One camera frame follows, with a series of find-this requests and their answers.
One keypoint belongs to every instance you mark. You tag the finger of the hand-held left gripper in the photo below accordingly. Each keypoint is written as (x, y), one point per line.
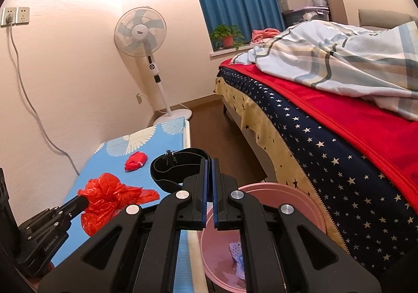
(73, 209)

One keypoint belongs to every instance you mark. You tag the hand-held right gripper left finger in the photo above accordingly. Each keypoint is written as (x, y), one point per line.
(199, 195)

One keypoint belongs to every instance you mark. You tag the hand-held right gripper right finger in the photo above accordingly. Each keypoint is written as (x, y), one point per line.
(222, 195)

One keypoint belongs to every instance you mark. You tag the red plastic bag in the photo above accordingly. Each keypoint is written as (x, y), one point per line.
(107, 195)

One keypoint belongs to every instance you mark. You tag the black elastic band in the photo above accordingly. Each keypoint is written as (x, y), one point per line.
(163, 178)

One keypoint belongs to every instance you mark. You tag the pink plastic bin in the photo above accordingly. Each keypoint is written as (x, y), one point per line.
(271, 193)

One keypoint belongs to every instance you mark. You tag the small red wrapper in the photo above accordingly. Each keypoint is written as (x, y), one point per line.
(135, 162)

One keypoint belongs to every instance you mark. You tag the blue patterned table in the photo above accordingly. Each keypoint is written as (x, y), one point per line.
(107, 162)

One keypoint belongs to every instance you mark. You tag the bed with starry cover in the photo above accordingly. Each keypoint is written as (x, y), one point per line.
(326, 165)

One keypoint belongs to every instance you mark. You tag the potted green plant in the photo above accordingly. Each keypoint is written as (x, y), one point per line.
(227, 40)

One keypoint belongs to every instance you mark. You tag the red blanket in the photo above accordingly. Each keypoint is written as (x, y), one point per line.
(359, 123)

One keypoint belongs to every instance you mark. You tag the pink folded clothes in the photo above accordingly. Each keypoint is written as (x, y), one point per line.
(264, 35)

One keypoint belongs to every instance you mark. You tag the white standing fan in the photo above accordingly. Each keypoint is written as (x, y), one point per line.
(140, 31)

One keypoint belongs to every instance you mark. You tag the light plaid quilt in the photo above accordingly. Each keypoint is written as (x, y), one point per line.
(343, 57)

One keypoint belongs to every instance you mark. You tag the clear storage box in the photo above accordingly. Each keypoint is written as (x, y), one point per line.
(305, 16)

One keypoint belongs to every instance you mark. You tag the grey cardboard box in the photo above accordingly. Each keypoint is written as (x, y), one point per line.
(290, 0)

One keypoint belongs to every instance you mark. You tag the beige headboard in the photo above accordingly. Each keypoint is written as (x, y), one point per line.
(382, 18)

